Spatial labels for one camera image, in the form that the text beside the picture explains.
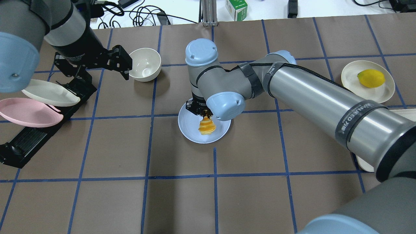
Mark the blue plate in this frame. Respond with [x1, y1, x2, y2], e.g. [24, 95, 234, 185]
[178, 104, 231, 144]

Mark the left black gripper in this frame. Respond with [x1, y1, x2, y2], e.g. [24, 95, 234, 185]
[54, 45, 132, 84]

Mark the white plate with lemon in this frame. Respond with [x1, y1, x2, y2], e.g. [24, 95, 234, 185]
[341, 60, 395, 103]

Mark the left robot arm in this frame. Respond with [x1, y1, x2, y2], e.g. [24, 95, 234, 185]
[0, 0, 132, 93]

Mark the yellow lemon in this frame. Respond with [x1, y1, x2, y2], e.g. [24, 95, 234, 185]
[357, 69, 386, 88]

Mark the pink plate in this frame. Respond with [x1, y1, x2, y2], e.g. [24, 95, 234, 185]
[0, 98, 64, 128]

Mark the black power adapter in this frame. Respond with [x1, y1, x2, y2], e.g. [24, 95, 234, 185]
[287, 0, 298, 18]

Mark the black plate rack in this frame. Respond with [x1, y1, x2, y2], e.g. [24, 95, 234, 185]
[0, 73, 98, 168]

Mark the white rectangular tray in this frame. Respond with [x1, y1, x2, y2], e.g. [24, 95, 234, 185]
[356, 109, 416, 172]

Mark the aluminium frame post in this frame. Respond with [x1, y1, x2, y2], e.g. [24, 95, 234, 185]
[199, 0, 218, 27]

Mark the green white carton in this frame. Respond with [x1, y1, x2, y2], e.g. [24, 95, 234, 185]
[225, 0, 248, 21]

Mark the cream plate in rack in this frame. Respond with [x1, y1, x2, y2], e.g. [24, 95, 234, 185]
[22, 79, 81, 107]

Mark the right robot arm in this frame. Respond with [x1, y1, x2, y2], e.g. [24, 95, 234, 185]
[185, 38, 416, 234]

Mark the cream bowl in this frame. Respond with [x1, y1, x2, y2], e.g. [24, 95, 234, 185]
[129, 48, 162, 82]

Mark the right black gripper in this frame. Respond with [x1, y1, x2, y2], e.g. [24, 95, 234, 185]
[185, 97, 213, 117]

